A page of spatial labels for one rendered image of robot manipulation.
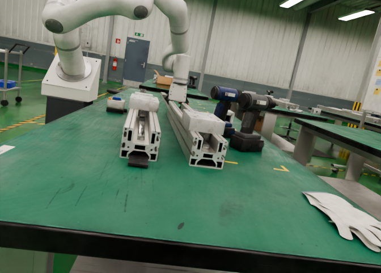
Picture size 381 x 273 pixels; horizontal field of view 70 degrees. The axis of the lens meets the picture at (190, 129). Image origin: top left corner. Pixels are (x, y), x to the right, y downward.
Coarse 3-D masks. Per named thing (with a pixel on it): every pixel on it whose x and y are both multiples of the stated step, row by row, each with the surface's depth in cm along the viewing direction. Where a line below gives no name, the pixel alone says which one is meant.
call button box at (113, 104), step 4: (108, 100) 130; (112, 100) 131; (116, 100) 132; (120, 100) 134; (124, 100) 137; (108, 104) 131; (112, 104) 131; (116, 104) 131; (120, 104) 132; (124, 104) 136; (108, 108) 131; (112, 108) 132; (116, 108) 132; (120, 108) 132; (116, 112) 132; (120, 112) 133
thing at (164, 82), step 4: (156, 72) 367; (160, 76) 385; (160, 80) 354; (164, 80) 355; (168, 80) 356; (156, 84) 358; (160, 84) 358; (164, 84) 355; (168, 84) 355; (164, 88) 359; (168, 88) 360; (260, 116) 541; (260, 120) 507; (256, 124) 508; (260, 124) 508; (256, 128) 510; (260, 128) 510
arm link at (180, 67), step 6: (180, 54) 149; (174, 60) 152; (180, 60) 150; (186, 60) 150; (174, 66) 151; (180, 66) 150; (186, 66) 151; (174, 72) 153; (180, 72) 151; (186, 72) 152; (186, 78) 153
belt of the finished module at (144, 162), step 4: (132, 152) 75; (136, 152) 76; (140, 152) 77; (144, 152) 77; (132, 156) 72; (136, 156) 73; (140, 156) 73; (144, 156) 74; (132, 160) 69; (136, 160) 70; (140, 160) 70; (144, 160) 71; (128, 164) 67; (132, 164) 67; (136, 164) 67; (140, 164) 67; (144, 164) 68; (148, 164) 68
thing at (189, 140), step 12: (168, 108) 147; (180, 120) 101; (180, 132) 103; (192, 132) 79; (180, 144) 94; (192, 144) 75; (204, 144) 80; (216, 144) 78; (192, 156) 76; (204, 156) 77; (216, 156) 77; (216, 168) 78
